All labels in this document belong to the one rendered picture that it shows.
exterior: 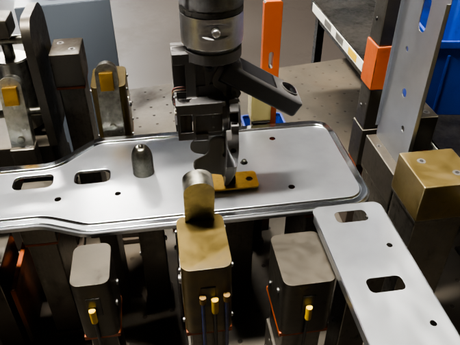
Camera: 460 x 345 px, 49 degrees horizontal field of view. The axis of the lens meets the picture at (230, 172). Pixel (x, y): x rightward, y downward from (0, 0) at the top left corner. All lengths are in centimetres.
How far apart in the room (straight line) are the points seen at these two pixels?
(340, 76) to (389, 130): 93
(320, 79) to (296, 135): 88
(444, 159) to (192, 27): 39
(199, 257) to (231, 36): 25
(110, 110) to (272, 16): 31
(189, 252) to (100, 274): 13
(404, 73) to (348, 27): 46
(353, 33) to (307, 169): 50
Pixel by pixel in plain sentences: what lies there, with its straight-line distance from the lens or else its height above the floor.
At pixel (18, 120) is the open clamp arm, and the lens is 89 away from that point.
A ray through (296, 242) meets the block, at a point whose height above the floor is 98.
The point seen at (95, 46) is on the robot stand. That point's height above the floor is 99.
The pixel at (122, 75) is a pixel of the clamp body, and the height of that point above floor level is 107.
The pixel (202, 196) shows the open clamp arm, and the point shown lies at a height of 109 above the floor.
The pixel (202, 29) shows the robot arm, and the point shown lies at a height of 125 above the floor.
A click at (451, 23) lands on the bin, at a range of 119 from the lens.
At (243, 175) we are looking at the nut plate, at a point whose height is 101.
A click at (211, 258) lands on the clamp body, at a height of 105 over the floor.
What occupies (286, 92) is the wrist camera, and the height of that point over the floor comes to 116.
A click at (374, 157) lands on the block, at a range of 86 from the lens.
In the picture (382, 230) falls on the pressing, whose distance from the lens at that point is 70.
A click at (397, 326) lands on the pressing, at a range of 60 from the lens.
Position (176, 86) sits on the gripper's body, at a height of 117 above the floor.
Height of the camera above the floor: 146
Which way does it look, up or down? 37 degrees down
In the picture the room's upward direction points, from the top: straight up
